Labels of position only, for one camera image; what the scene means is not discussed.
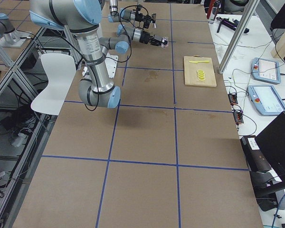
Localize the far teach pendant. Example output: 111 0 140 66
251 57 281 85

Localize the aluminium frame post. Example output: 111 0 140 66
218 0 260 74

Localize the white chair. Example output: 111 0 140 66
30 53 76 115

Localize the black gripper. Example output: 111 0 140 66
139 13 152 29
148 34 168 48

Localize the teach pendant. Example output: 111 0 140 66
247 85 285 116
251 57 281 85

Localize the yellow plastic knife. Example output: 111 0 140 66
189 60 210 64

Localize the black monitor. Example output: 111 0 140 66
255 111 285 180

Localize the steel measuring jigger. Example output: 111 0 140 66
152 13 157 29

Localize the bamboo cutting board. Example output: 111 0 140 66
183 56 217 87

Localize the near teach pendant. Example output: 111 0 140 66
247 85 285 116

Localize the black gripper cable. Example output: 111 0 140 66
118 4 150 27

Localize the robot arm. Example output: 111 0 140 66
108 0 157 29
29 0 168 108

